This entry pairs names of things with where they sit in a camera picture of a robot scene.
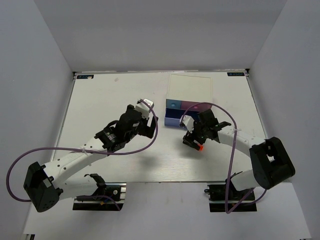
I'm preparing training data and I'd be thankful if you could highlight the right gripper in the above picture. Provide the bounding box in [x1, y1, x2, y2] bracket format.
[183, 118, 209, 151]

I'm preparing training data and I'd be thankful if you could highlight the orange highlighter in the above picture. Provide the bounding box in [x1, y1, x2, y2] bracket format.
[195, 144, 204, 151]

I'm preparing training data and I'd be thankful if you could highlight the pink drawer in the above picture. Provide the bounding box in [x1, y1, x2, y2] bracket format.
[180, 101, 212, 112]

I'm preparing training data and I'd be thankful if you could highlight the blue small drawer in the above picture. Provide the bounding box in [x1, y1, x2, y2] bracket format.
[166, 99, 182, 110]

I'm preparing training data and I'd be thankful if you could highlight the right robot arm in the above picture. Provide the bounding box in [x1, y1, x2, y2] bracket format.
[181, 109, 296, 200]

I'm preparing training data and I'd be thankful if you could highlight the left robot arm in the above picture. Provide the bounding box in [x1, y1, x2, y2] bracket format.
[23, 99, 158, 213]

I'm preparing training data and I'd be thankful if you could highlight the white drawer cabinet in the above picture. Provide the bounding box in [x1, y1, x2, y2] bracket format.
[166, 74, 213, 104]

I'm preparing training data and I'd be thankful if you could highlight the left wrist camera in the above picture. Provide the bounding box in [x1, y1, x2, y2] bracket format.
[134, 98, 154, 120]

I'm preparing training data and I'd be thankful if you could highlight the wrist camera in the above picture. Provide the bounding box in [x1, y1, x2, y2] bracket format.
[179, 115, 194, 133]
[134, 98, 154, 120]

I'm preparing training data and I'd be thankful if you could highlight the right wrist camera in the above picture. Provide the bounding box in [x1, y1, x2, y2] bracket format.
[179, 115, 194, 133]

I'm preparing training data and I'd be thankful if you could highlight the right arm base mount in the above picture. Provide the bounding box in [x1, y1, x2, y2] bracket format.
[203, 183, 258, 213]

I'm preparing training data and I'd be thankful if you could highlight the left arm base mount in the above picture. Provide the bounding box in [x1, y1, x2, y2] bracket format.
[72, 183, 127, 212]

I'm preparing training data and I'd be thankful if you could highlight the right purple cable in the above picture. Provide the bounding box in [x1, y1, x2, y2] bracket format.
[180, 101, 268, 215]

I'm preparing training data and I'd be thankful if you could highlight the purple cable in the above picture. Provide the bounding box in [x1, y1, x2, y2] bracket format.
[180, 101, 268, 215]
[5, 99, 160, 211]

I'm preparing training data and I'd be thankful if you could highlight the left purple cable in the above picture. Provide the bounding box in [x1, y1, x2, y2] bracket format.
[5, 99, 160, 211]

